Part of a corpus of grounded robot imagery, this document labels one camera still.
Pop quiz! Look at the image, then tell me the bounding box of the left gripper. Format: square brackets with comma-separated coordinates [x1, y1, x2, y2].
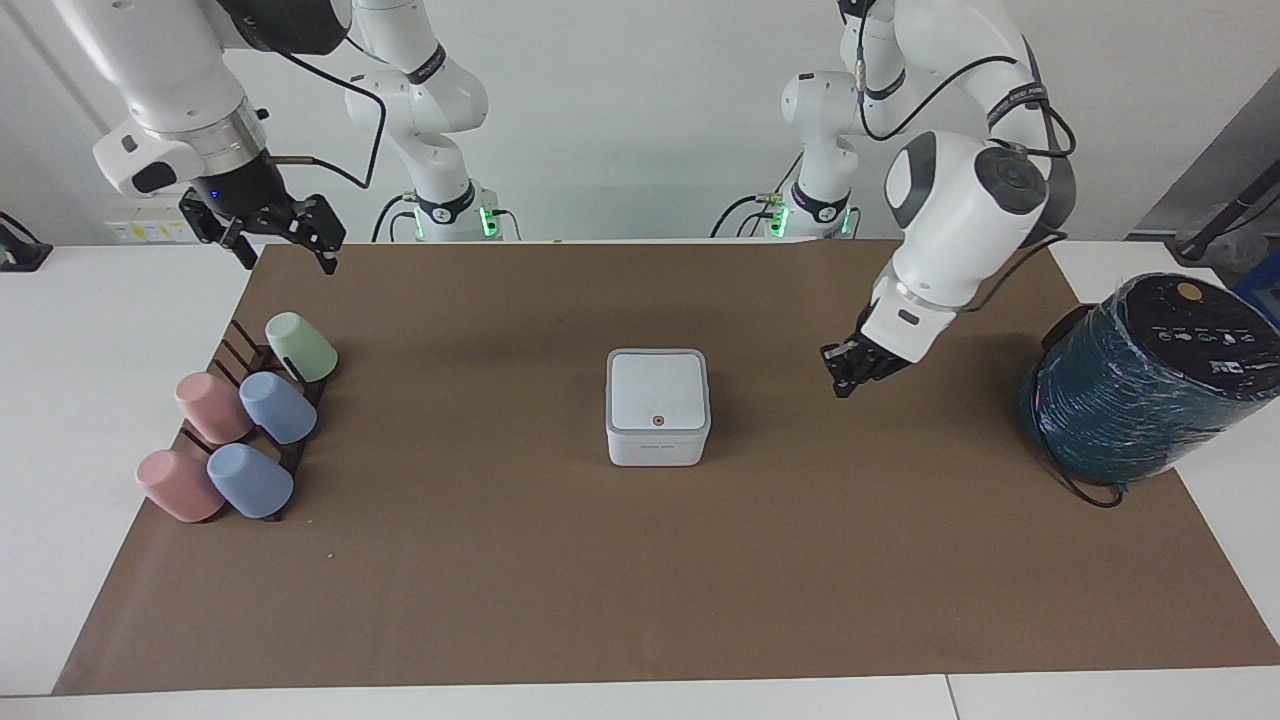
[820, 332, 914, 400]

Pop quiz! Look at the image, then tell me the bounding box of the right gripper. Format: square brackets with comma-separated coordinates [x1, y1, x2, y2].
[179, 150, 348, 276]

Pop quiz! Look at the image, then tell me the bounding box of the white square trash can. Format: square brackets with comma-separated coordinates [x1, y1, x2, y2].
[606, 348, 713, 468]

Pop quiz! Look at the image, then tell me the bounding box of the green plastic cup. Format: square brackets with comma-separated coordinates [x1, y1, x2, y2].
[265, 312, 339, 383]

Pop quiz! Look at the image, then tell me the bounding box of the dark brown cup rack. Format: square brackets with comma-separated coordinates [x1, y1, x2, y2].
[178, 319, 327, 522]

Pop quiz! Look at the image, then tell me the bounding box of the blue plastic cup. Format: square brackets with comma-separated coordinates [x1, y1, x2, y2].
[207, 443, 294, 519]
[239, 372, 318, 445]

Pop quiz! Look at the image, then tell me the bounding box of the pink plastic cup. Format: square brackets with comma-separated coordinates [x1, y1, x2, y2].
[175, 372, 253, 446]
[136, 449, 225, 523]

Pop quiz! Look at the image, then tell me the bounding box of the black stand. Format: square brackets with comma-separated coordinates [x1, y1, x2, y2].
[0, 211, 53, 273]
[1174, 158, 1280, 264]

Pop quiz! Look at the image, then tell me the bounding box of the dark teal wrapped cylinder appliance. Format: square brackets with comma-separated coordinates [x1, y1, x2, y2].
[1019, 272, 1280, 488]

